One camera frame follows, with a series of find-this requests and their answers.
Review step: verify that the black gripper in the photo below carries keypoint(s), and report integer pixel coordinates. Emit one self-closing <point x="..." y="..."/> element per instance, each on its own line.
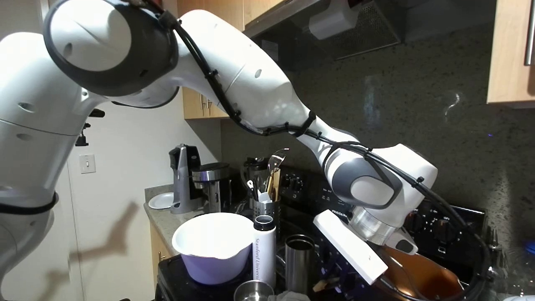
<point x="336" y="269"/>

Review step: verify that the wooden spatula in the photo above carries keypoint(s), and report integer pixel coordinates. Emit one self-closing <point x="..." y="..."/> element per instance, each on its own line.
<point x="319" y="286"/>

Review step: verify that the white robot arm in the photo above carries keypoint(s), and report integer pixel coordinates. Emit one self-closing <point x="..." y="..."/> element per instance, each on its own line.
<point x="239" y="72"/>

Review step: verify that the black electric stove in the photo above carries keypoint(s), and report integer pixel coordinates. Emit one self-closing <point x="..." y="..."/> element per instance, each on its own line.
<point x="445" y="222"/>

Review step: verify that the small white plate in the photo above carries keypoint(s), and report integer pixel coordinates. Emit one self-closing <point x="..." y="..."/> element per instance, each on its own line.
<point x="160" y="200"/>

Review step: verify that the steel tumbler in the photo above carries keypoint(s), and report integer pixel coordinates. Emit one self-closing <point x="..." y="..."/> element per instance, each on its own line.
<point x="299" y="264"/>

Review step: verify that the white crumpled cloth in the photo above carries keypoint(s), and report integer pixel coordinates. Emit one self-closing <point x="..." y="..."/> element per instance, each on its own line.
<point x="292" y="296"/>

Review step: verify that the lilac insulated bottle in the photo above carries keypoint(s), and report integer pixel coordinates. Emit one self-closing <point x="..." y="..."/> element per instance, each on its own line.
<point x="264" y="250"/>

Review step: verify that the small steel cup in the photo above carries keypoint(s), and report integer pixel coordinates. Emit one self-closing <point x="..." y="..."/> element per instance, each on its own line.
<point x="252" y="291"/>

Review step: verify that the large white mixing bowl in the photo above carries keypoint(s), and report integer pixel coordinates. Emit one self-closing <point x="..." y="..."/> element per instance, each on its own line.
<point x="214" y="244"/>

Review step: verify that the tall grey black appliance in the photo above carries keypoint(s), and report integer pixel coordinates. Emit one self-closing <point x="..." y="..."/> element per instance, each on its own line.
<point x="182" y="177"/>

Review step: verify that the dark range hood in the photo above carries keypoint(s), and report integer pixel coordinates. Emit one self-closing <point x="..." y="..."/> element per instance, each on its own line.
<point x="378" y="26"/>

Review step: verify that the white plastic box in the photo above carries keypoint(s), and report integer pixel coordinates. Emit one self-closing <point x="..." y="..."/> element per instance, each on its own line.
<point x="334" y="18"/>

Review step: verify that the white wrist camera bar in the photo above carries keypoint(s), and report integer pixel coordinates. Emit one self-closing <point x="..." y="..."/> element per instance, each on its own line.
<point x="348" y="244"/>

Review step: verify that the light wood wall cabinet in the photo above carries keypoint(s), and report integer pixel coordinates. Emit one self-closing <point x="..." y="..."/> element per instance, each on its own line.
<point x="200" y="105"/>
<point x="506" y="50"/>

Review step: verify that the white wall outlet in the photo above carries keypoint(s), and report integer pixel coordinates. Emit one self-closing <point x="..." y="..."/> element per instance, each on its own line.
<point x="87" y="164"/>

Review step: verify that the black wall bracket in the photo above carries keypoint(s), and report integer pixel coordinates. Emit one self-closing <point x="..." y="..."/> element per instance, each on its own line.
<point x="83" y="133"/>

